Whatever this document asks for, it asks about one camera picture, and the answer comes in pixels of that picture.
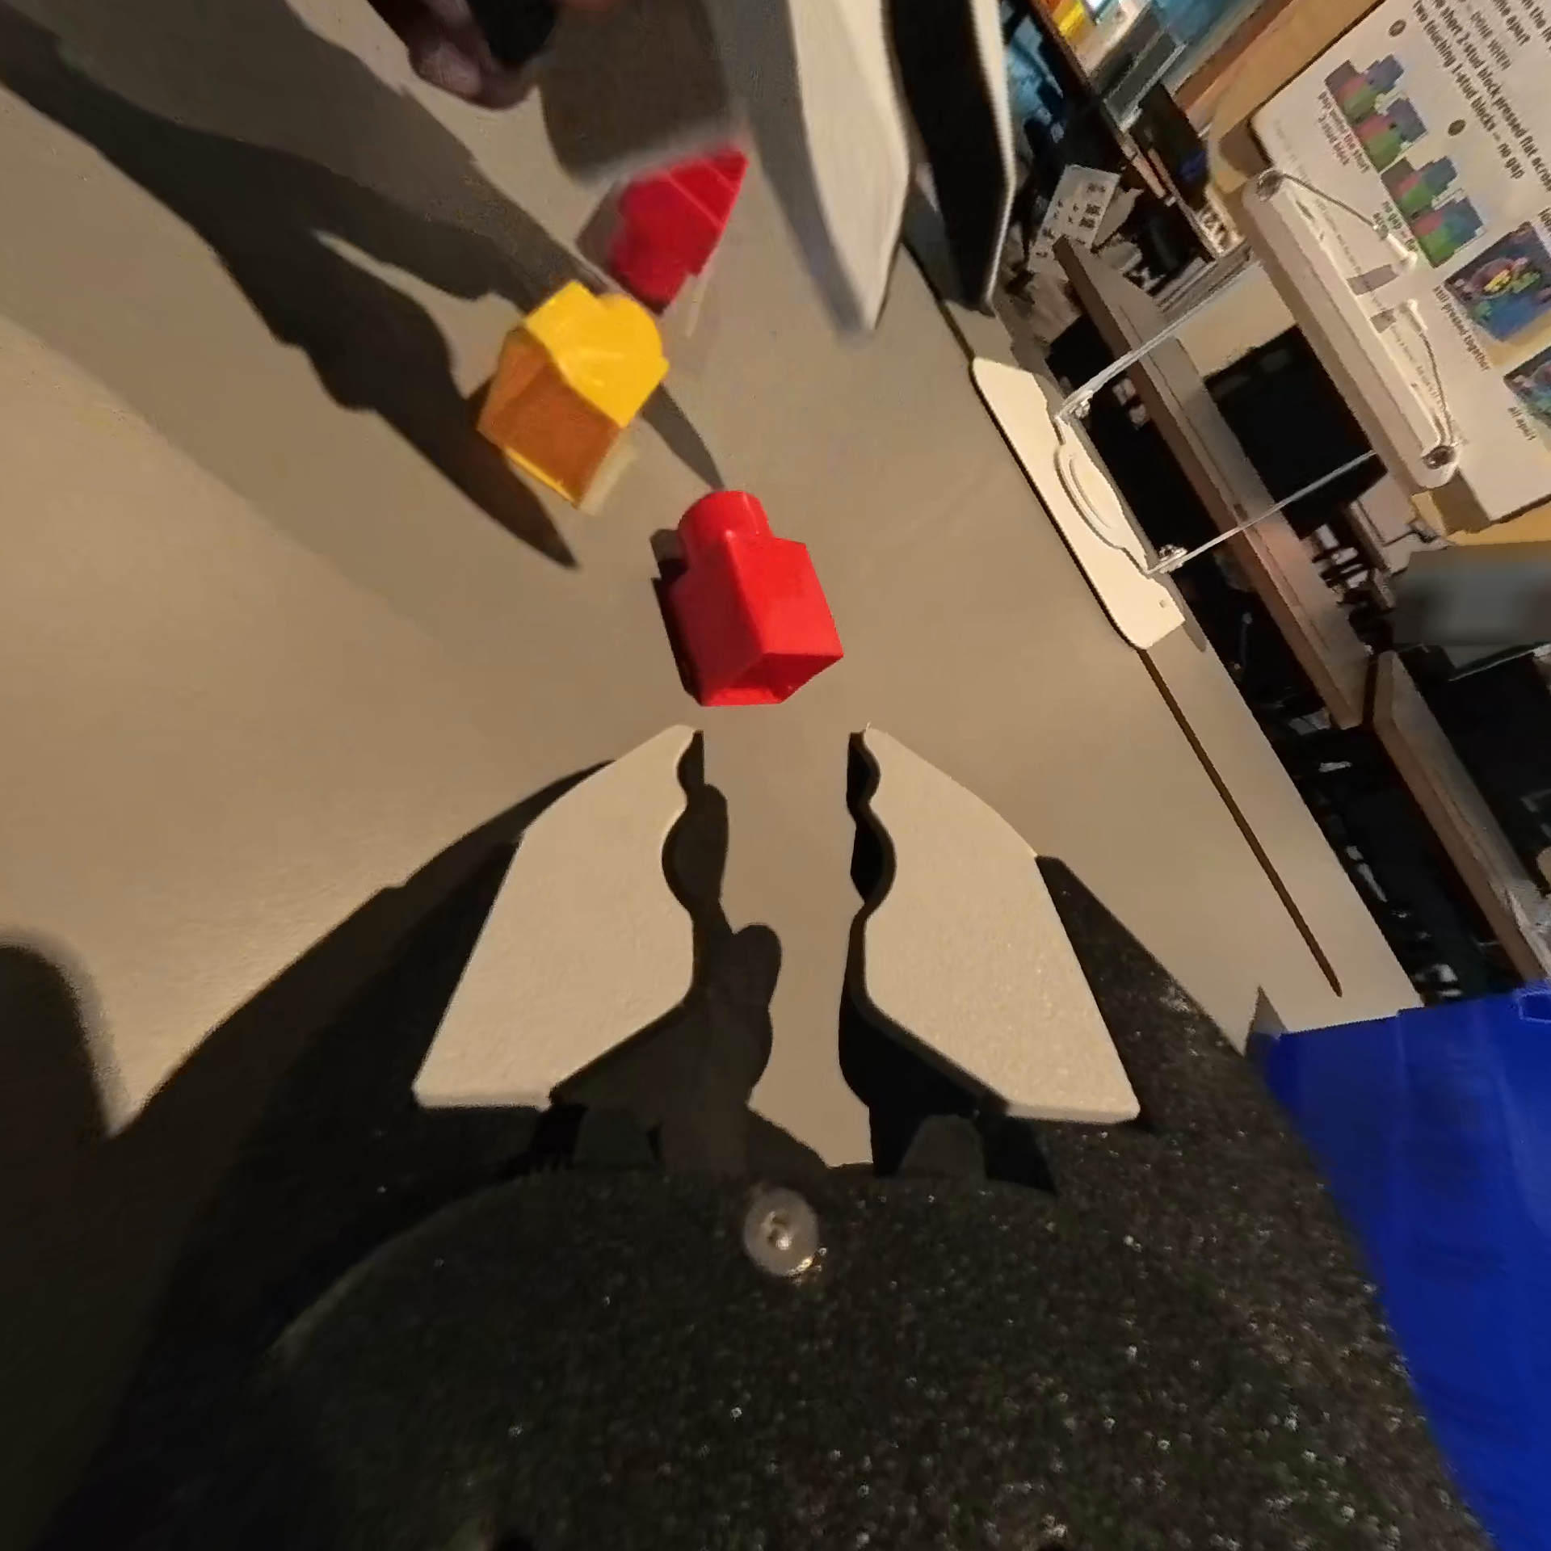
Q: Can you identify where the blue plastic bin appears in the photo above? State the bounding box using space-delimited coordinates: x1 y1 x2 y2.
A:
1243 986 1551 1551

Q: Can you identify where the white document stand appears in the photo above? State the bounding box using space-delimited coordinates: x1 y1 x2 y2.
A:
964 168 1478 656

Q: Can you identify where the red mega block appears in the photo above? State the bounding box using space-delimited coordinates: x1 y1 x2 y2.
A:
578 147 754 313
662 489 844 710

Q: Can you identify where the person's left hand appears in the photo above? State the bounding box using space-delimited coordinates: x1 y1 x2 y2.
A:
398 0 571 115

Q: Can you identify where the wooden panel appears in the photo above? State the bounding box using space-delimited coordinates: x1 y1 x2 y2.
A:
1175 0 1383 131

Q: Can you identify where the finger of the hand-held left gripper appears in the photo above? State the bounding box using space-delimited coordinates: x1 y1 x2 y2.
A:
709 0 916 338

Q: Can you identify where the yellow mega block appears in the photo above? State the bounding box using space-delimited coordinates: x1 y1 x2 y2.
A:
477 284 671 509

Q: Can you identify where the black table mat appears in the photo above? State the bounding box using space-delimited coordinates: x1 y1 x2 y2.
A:
899 0 1026 304

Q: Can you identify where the printed instruction sheet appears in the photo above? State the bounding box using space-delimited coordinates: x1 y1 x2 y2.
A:
1256 0 1551 515

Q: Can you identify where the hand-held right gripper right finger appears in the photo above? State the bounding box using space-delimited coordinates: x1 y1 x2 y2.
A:
837 721 1144 1123

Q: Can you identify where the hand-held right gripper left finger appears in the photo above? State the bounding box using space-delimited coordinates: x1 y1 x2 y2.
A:
412 721 732 1109

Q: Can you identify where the brown wooden table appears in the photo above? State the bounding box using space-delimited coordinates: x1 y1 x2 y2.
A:
1051 235 1369 728

